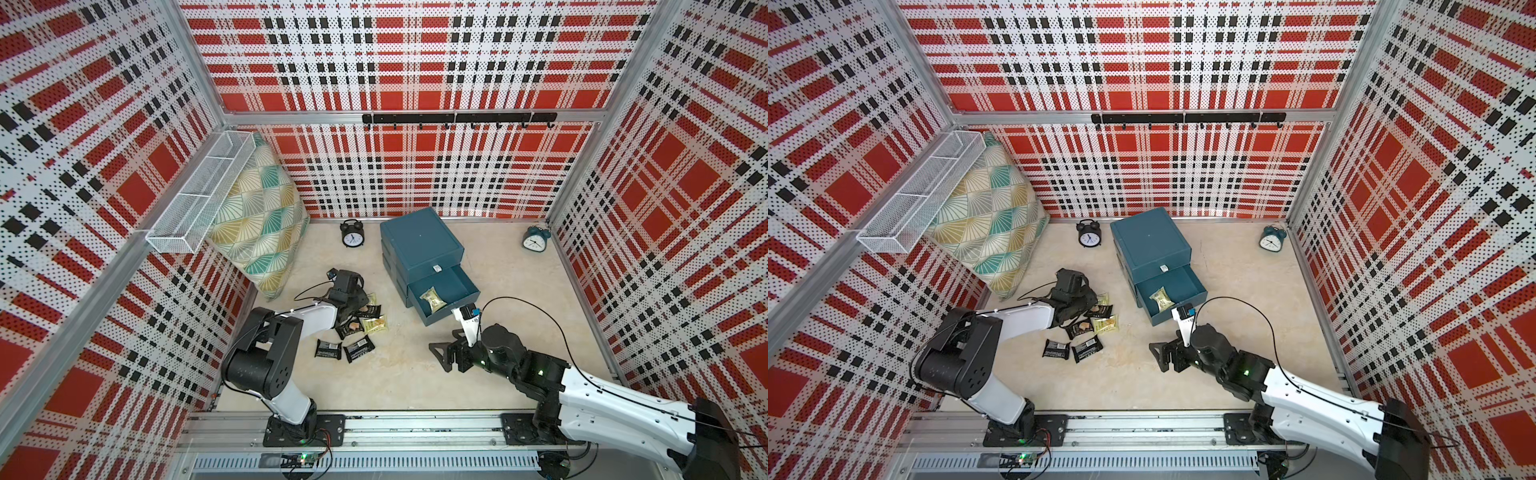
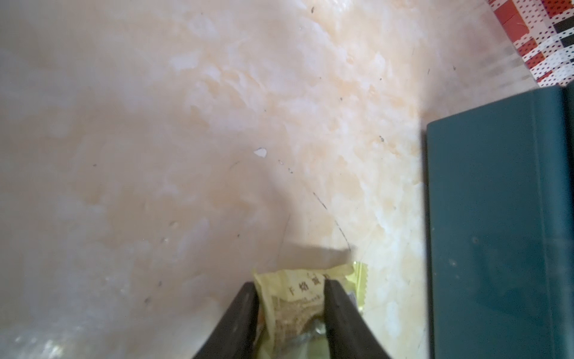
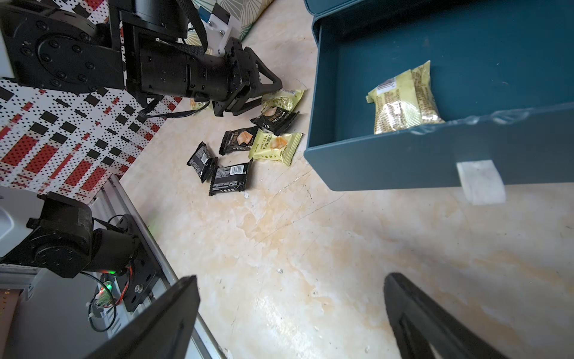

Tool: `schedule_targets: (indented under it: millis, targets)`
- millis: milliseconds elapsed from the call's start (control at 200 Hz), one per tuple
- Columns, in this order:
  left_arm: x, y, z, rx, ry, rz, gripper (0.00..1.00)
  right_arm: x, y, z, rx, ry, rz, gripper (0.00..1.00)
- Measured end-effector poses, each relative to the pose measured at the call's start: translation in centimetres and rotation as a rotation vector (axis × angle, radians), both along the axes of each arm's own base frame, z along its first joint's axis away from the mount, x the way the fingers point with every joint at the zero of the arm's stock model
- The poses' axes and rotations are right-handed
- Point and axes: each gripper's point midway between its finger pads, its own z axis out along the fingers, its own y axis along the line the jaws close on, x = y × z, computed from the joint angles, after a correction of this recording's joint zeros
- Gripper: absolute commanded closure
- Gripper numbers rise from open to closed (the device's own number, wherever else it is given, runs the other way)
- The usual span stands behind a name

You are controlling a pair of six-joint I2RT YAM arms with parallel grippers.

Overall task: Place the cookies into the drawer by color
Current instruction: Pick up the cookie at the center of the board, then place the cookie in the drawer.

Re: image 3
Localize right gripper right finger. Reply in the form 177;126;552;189
384;272;505;358

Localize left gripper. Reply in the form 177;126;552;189
224;37;283;113

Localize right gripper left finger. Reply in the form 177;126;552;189
87;275;200;358

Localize green cookie packet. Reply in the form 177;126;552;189
366;61;444;135
190;99;210;111
262;89;305;113
248;130;303;167

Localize teal drawer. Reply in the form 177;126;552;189
304;1;573;191

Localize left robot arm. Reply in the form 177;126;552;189
1;1;283;118

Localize black cookie packet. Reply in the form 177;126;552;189
219;126;259;156
251;107;299;136

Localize patterned pillow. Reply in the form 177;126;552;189
193;0;273;40

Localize black cookie packet barcode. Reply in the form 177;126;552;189
186;142;218;183
209;159;254;196

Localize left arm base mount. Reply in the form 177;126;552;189
116;215;160;313

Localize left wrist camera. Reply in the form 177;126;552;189
199;3;242;57

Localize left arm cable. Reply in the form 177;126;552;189
138;0;212;121

